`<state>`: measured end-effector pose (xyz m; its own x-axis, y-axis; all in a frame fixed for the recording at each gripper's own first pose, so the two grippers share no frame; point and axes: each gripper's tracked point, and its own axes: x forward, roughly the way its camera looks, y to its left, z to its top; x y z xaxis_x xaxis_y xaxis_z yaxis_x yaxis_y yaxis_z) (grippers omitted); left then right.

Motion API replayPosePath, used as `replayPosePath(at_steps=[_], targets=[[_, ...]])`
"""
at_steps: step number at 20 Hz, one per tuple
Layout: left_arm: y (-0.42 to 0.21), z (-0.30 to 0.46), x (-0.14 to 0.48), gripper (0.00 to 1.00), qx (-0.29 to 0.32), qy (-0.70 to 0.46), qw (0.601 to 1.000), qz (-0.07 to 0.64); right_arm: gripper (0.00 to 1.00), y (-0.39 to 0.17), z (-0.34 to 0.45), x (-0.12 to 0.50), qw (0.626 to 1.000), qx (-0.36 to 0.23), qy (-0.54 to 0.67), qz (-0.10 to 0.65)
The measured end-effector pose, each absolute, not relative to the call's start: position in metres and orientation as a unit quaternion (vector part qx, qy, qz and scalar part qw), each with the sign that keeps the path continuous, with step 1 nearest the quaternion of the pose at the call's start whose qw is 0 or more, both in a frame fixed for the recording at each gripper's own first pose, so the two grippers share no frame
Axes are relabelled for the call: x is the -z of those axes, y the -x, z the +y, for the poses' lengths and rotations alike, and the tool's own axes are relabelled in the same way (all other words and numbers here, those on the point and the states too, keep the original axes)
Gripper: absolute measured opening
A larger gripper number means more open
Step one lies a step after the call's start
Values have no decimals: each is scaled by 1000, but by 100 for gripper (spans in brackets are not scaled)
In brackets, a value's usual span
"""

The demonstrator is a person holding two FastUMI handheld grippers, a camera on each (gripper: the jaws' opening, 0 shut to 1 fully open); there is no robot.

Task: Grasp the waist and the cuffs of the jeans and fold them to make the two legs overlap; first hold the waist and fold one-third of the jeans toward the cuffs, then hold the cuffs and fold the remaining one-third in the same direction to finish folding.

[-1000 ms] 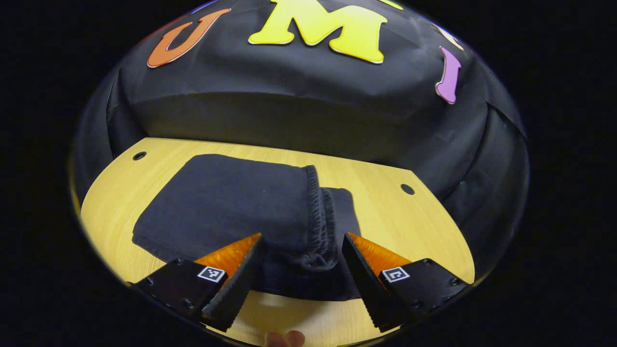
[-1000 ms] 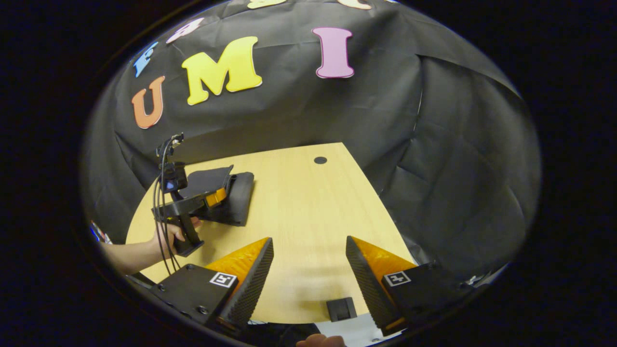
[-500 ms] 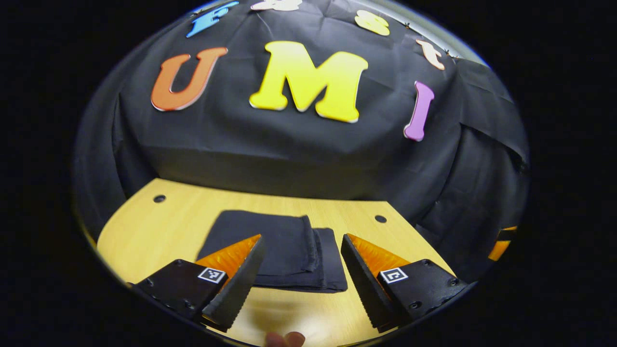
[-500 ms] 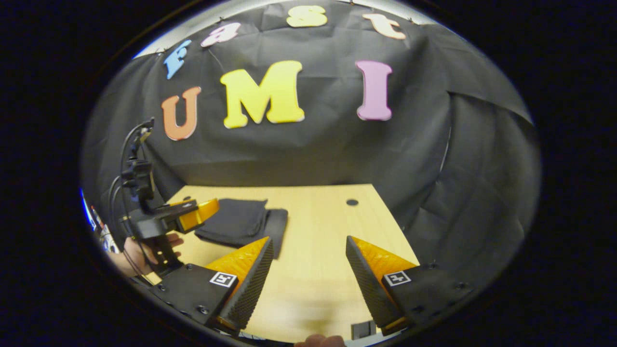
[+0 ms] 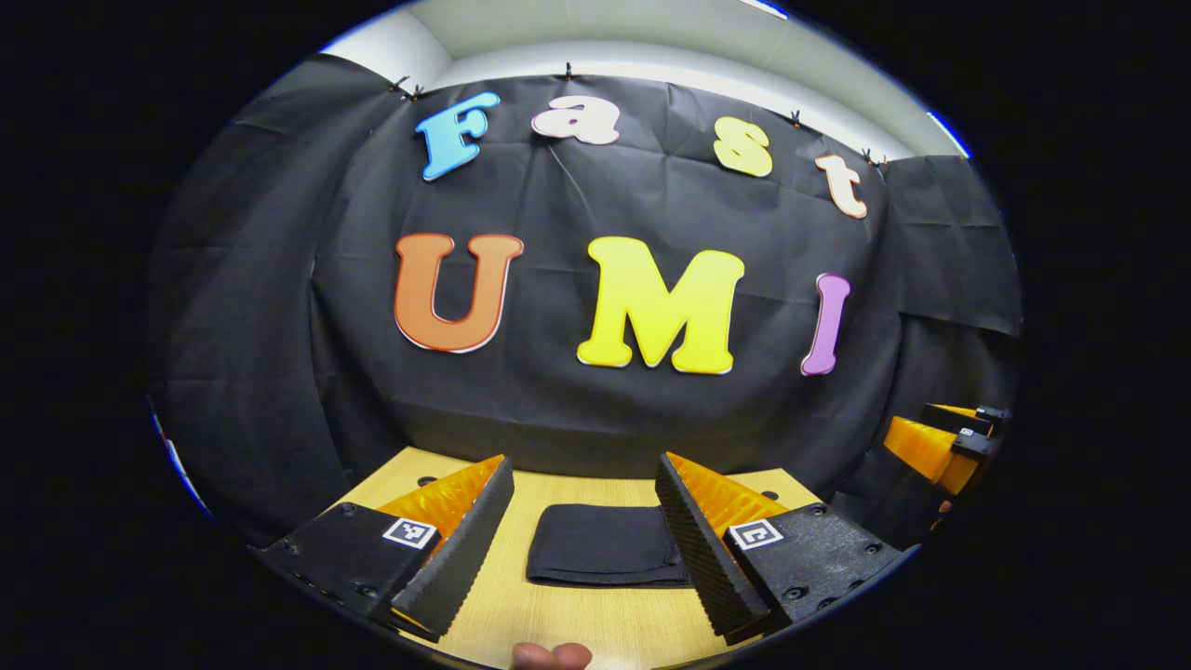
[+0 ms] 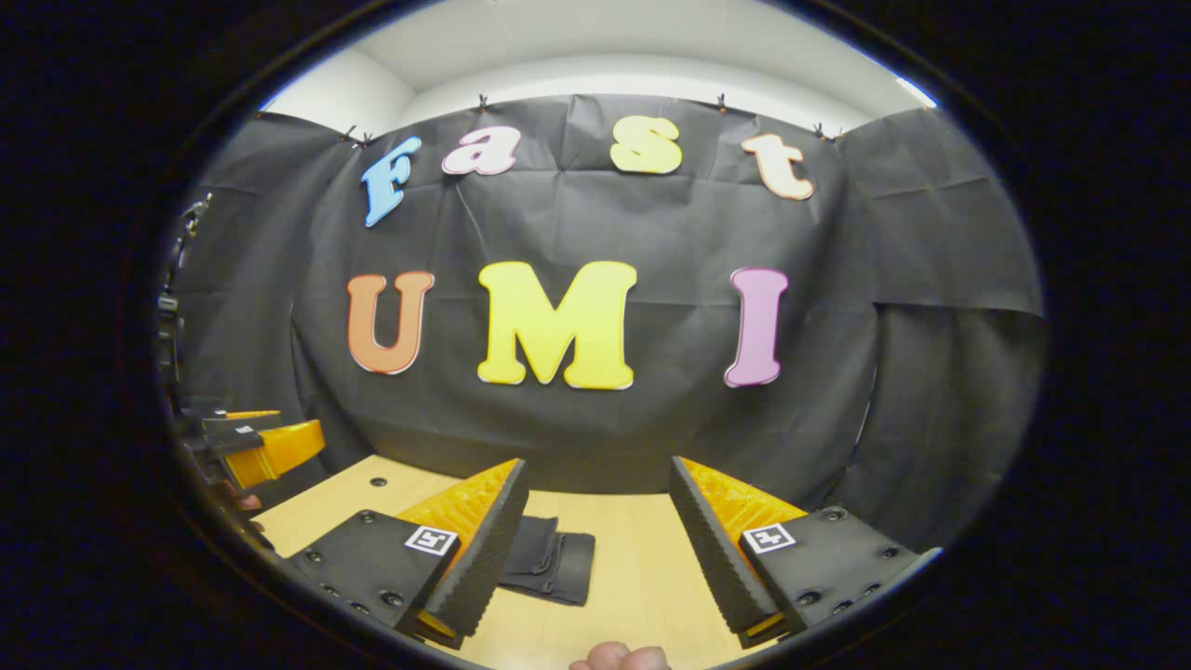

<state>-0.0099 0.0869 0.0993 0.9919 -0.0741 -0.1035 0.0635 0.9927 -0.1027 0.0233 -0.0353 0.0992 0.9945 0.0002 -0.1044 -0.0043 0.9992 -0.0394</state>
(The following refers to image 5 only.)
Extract dark grey jeans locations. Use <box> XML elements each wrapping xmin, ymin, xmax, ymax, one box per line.
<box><xmin>526</xmin><ymin>502</ymin><xmax>694</xmax><ymax>589</ymax></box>

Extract black backdrop cloth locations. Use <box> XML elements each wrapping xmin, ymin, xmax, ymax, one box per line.
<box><xmin>147</xmin><ymin>54</ymin><xmax>1024</xmax><ymax>545</ymax></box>

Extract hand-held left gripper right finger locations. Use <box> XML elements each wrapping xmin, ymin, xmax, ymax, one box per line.
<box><xmin>653</xmin><ymin>451</ymin><xmax>905</xmax><ymax>648</ymax></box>

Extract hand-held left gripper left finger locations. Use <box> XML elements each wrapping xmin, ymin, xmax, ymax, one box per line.
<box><xmin>249</xmin><ymin>452</ymin><xmax>517</xmax><ymax>645</ymax></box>

